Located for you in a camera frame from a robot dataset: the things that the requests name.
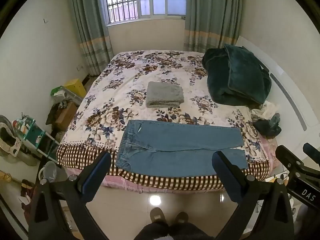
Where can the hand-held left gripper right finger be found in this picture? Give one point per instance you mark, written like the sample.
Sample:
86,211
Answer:
224,173

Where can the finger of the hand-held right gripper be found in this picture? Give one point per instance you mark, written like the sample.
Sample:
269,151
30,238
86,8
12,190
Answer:
312,150
287,157

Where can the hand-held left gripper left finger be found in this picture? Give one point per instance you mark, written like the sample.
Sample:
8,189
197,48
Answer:
93,178

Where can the blue jeans pants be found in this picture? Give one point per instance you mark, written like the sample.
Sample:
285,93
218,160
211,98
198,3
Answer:
175,147

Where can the crumpled dark green cloth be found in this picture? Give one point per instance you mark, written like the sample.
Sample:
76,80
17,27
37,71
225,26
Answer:
268,127

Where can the crumpled white cloth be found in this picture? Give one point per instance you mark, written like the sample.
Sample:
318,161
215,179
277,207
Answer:
266,108

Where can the white headboard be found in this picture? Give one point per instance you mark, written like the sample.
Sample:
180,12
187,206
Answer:
295,97

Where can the grey slipper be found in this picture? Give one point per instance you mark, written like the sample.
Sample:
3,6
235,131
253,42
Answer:
181,218
157,214

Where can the dark red cloth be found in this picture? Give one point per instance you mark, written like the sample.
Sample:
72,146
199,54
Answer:
27,195

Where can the brown cardboard box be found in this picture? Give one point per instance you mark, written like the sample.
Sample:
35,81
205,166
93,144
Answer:
65,115

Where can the teal storage rack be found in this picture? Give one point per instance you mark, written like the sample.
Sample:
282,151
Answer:
35,133

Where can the yellow box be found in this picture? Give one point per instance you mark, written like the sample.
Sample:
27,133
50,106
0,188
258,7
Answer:
75,87

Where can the dark green plush blanket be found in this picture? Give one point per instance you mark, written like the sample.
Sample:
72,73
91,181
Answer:
237,77

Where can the green plastic bag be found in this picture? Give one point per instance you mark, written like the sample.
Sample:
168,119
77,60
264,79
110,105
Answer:
57,91

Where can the bed with floral sheet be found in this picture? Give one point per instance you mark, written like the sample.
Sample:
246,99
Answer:
117,82

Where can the folded grey towel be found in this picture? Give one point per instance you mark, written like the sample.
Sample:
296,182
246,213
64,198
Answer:
163,93

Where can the green striped curtain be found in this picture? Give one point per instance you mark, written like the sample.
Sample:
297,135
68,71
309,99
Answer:
212,15
90,30

